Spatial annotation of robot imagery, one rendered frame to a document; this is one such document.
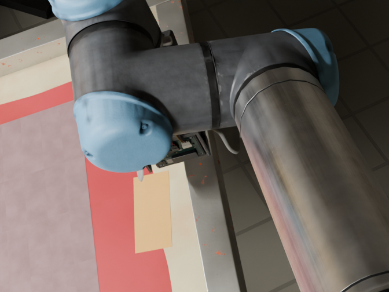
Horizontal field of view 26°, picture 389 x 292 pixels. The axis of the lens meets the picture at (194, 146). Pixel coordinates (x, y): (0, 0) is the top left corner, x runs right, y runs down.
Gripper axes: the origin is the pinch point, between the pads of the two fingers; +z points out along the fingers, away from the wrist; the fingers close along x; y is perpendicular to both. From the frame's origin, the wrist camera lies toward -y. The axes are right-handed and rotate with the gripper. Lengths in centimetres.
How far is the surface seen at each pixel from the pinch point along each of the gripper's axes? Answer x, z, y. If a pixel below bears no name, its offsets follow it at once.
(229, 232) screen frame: 2.2, 1.7, 11.5
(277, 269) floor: -8, 136, -39
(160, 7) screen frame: -1.0, 1.2, -23.9
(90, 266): -16.4, 5.3, 9.3
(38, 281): -23.5, 5.6, 9.2
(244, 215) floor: -14, 134, -57
